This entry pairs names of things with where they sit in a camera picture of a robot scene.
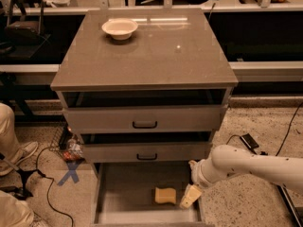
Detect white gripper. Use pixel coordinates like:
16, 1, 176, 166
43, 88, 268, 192
180, 160, 213, 209

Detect yellow sponge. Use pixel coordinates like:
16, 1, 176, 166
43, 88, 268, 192
154, 187, 177, 204

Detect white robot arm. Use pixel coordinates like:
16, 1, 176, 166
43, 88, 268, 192
180, 145, 303, 209

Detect open bottom grey drawer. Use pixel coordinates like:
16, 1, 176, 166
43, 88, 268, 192
92, 162, 205, 227

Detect middle grey drawer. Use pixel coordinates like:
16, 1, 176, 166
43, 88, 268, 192
82, 131, 212, 163

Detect grey drawer cabinet with countertop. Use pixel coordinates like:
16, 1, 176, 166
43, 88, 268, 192
50, 8, 239, 227

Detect top grey drawer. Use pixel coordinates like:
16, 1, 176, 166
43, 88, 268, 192
63, 89, 227, 133

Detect black power adapter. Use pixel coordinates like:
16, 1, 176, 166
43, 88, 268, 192
241, 133, 258, 149

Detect black bar on floor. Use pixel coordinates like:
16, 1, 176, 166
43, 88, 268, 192
277, 186, 303, 227

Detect blue tape cross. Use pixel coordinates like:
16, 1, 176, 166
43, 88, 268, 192
58, 161, 81, 186

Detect white bowl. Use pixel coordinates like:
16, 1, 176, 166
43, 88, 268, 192
101, 18, 138, 41

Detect black tripod stand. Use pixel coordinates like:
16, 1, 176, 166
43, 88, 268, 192
0, 151, 46, 201

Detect beige trouser leg lower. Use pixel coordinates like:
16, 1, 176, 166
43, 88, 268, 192
0, 191, 34, 227

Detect beige trouser leg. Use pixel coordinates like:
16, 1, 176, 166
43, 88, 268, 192
0, 102, 21, 166
0, 191, 34, 227

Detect beige trouser leg upper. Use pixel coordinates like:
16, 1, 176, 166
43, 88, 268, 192
0, 102, 21, 166

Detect black chair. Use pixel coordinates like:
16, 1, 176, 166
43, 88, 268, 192
0, 0, 47, 60

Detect black middle drawer handle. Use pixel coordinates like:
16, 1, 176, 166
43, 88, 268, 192
136, 153, 158, 161

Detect black drawer handle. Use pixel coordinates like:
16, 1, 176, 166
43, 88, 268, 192
136, 153, 158, 161
132, 121, 158, 129

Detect black top drawer handle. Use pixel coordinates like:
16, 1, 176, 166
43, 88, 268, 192
132, 121, 158, 129

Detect black cable on right floor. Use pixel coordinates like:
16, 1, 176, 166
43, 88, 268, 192
224, 101, 303, 158

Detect black cable on floor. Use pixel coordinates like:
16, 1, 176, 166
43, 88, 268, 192
35, 146, 75, 227
224, 101, 303, 158

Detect wire basket with items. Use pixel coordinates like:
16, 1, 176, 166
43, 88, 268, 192
49, 125, 84, 162

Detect black cable on left floor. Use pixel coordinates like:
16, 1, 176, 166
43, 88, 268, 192
35, 146, 75, 227

